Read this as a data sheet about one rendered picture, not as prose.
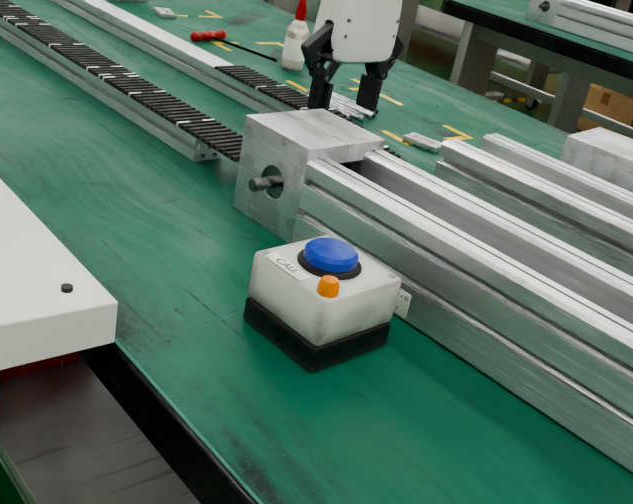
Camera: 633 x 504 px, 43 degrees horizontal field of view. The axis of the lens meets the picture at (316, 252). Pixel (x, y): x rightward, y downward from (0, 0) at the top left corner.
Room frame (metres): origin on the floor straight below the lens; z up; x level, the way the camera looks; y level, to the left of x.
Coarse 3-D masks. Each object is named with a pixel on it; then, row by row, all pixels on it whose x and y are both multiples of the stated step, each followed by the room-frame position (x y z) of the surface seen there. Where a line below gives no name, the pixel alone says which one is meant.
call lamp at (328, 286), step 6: (324, 276) 0.49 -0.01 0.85; (330, 276) 0.49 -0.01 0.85; (318, 282) 0.49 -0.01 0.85; (324, 282) 0.48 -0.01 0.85; (330, 282) 0.48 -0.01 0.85; (336, 282) 0.48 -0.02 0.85; (318, 288) 0.48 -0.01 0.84; (324, 288) 0.48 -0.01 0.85; (330, 288) 0.48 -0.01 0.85; (336, 288) 0.48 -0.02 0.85; (324, 294) 0.48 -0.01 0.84; (330, 294) 0.48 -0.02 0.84; (336, 294) 0.48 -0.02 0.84
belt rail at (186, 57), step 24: (72, 0) 1.40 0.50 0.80; (96, 0) 1.39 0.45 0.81; (96, 24) 1.34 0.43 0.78; (120, 24) 1.29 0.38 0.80; (144, 24) 1.29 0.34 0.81; (144, 48) 1.24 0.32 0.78; (168, 48) 1.20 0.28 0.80; (192, 48) 1.20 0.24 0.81; (192, 72) 1.15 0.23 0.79; (216, 72) 1.12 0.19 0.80; (240, 96) 1.08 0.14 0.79; (264, 96) 1.04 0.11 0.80
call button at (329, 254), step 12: (312, 240) 0.53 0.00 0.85; (324, 240) 0.54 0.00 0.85; (336, 240) 0.54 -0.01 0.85; (312, 252) 0.52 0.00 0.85; (324, 252) 0.52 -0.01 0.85; (336, 252) 0.52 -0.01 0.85; (348, 252) 0.53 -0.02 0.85; (312, 264) 0.51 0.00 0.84; (324, 264) 0.51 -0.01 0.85; (336, 264) 0.51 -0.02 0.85; (348, 264) 0.51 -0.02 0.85
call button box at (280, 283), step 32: (256, 256) 0.52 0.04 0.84; (288, 256) 0.53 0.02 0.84; (256, 288) 0.52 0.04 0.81; (288, 288) 0.50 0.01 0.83; (352, 288) 0.50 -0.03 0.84; (384, 288) 0.52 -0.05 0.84; (256, 320) 0.51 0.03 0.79; (288, 320) 0.49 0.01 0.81; (320, 320) 0.47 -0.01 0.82; (352, 320) 0.50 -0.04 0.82; (384, 320) 0.52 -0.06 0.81; (288, 352) 0.49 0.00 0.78; (320, 352) 0.48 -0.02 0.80; (352, 352) 0.50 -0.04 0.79
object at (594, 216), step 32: (448, 160) 0.81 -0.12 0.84; (480, 160) 0.78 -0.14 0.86; (512, 160) 0.83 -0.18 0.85; (544, 160) 0.82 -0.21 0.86; (480, 192) 0.77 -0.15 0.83; (512, 192) 0.76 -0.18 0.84; (544, 192) 0.72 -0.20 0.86; (576, 192) 0.78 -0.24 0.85; (608, 192) 0.76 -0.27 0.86; (544, 224) 0.72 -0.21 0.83; (576, 224) 0.71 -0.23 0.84; (608, 224) 0.68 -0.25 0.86; (608, 256) 0.67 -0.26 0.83
